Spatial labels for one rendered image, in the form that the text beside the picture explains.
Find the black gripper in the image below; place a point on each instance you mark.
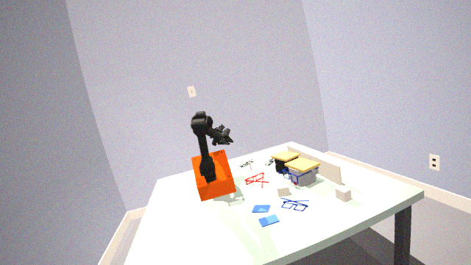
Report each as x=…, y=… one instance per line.
x=220, y=138

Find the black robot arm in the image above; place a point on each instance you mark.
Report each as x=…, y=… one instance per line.
x=201, y=124

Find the beige flat panel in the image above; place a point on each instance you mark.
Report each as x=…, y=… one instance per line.
x=326, y=169

